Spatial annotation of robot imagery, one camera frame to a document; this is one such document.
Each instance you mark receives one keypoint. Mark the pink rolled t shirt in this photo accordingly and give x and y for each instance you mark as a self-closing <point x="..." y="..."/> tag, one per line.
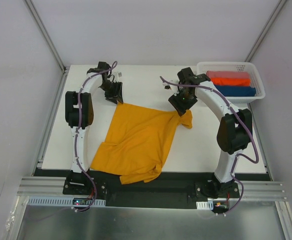
<point x="228" y="74"/>

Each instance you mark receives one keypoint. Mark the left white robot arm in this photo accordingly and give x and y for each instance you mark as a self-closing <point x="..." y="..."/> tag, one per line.
<point x="79" y="112"/>

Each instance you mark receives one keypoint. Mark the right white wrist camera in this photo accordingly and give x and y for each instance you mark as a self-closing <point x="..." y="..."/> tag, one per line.
<point x="171" y="85"/>

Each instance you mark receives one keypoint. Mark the yellow t shirt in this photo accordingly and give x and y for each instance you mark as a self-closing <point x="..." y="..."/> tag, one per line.
<point x="138" y="142"/>

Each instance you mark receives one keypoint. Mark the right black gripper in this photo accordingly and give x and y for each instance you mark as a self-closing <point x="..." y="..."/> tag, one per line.
<point x="179" y="104"/>

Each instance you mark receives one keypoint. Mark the left white cable duct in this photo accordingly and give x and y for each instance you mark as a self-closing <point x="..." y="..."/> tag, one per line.
<point x="64" y="202"/>

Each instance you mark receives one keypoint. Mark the orange rolled t shirt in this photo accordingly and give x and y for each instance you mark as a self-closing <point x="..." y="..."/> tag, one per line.
<point x="236" y="82"/>

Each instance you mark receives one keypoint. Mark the blue rolled t shirt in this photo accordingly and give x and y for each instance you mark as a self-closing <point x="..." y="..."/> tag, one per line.
<point x="236" y="91"/>

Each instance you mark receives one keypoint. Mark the white plastic basket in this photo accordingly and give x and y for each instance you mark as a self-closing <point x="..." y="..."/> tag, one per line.
<point x="255" y="79"/>

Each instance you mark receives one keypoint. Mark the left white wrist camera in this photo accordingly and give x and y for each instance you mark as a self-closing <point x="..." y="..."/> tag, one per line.
<point x="115" y="77"/>

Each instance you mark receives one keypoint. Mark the white cable duct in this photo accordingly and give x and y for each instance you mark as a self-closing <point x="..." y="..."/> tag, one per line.
<point x="205" y="205"/>
<point x="64" y="202"/>

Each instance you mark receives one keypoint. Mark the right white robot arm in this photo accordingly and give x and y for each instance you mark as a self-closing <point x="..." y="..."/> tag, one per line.
<point x="235" y="131"/>

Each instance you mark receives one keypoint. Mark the right white cable duct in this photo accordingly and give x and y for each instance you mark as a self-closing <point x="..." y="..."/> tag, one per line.
<point x="205" y="205"/>

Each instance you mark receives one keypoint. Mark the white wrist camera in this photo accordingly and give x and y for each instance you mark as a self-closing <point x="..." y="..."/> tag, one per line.
<point x="171" y="85"/>
<point x="115" y="77"/>

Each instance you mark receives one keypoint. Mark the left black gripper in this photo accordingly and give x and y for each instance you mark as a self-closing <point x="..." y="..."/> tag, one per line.
<point x="114" y="90"/>

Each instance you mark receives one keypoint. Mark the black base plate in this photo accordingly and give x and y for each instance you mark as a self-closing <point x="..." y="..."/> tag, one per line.
<point x="171" y="190"/>

